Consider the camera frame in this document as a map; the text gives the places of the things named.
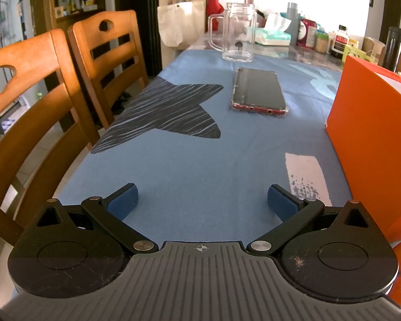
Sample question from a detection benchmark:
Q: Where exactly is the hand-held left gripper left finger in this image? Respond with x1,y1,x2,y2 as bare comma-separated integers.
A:
37,183,159,253

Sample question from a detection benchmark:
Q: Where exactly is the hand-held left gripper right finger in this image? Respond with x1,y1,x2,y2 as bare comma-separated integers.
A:
246,184,371,256

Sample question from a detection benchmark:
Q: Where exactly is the orange cardboard box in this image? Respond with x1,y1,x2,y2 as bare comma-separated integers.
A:
324,54,401,241

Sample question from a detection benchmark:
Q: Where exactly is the blue star-print tablecloth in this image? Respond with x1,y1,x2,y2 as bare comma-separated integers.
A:
52,48,353,244

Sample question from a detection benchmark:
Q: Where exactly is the smartphone in clear case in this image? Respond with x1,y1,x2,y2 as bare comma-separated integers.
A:
230,67,290,117

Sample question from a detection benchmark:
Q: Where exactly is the clear glass mug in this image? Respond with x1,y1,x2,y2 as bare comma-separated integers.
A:
208,3,258,62

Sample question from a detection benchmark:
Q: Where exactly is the wooden chair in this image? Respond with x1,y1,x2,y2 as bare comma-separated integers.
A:
0,28,101,246
67,10,149,129

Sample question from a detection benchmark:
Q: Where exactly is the brown jar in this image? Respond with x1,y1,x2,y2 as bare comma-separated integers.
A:
316,28,330,53

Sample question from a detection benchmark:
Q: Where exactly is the tissue pack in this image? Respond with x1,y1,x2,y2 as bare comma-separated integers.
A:
254,13,292,45

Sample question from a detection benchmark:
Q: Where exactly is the yellow carton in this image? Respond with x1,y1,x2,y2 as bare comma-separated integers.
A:
342,40,375,64

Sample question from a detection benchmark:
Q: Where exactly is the red canister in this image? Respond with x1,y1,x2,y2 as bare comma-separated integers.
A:
297,18,318,48

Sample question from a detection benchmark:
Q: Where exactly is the white bottle black cap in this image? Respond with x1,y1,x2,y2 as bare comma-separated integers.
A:
331,25,350,57

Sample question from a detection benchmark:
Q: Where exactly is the cream tote bag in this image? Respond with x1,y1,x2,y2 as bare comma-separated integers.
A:
157,2,206,48

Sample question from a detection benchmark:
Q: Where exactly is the grey bottle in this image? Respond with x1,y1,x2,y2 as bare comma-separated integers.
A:
286,2,299,36

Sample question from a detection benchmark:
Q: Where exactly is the black thermos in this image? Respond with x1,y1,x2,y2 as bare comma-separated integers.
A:
383,27,401,71

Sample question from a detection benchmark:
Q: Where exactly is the red umbrella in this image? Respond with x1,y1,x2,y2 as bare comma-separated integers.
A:
205,0,224,30

